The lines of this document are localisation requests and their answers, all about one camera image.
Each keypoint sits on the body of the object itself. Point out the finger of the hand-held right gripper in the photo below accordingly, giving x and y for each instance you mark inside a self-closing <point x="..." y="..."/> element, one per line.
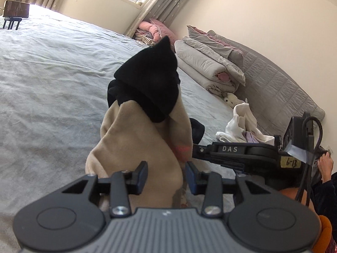
<point x="234" y="168"/>
<point x="226" y="152"/>

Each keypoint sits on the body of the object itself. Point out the person's right hand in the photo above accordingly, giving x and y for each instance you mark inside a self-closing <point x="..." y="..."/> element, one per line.
<point x="326" y="166"/>

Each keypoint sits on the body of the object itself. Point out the person's right forearm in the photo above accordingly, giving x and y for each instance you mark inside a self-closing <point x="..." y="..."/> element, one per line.
<point x="325" y="197"/>

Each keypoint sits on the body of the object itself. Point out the white plush toy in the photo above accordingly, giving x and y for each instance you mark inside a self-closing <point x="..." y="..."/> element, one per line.
<point x="233" y="100"/>

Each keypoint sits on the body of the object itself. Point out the black smartphone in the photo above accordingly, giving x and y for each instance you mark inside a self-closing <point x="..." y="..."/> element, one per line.
<point x="16" y="9"/>

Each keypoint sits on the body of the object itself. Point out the pink pillow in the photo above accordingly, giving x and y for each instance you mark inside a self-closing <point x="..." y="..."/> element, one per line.
<point x="160" y="29"/>

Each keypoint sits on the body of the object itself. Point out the grey quilted headboard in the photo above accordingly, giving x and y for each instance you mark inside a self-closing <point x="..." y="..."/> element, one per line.
<point x="276" y="89"/>

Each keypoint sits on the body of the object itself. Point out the purple cloth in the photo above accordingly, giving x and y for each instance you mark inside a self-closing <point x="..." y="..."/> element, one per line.
<point x="250" y="137"/>

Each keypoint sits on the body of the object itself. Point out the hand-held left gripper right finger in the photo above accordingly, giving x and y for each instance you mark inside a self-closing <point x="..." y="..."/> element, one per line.
<point x="191" y="179"/>

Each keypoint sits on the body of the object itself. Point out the blue phone stand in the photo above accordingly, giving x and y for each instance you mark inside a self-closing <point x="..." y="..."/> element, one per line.
<point x="11" y="23"/>

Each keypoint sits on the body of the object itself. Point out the striped folded blanket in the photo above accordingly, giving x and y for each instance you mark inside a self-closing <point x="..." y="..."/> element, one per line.
<point x="144" y="39"/>

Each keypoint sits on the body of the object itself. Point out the beige and black bear sweatshirt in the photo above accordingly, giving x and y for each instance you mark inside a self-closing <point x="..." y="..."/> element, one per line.
<point x="144" y="142"/>

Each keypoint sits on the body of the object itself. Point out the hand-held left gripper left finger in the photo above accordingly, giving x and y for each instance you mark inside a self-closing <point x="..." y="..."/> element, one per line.
<point x="140" y="179"/>

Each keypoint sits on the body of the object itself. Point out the bed with grey sheet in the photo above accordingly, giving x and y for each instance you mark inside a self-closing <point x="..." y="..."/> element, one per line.
<point x="52" y="84"/>

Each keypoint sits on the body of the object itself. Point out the pile of white clothes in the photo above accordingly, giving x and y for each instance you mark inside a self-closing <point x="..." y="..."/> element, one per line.
<point x="242" y="121"/>

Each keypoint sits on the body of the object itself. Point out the grey pillow with mauve trim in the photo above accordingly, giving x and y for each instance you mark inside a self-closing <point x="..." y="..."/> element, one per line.
<point x="226" y="47"/>

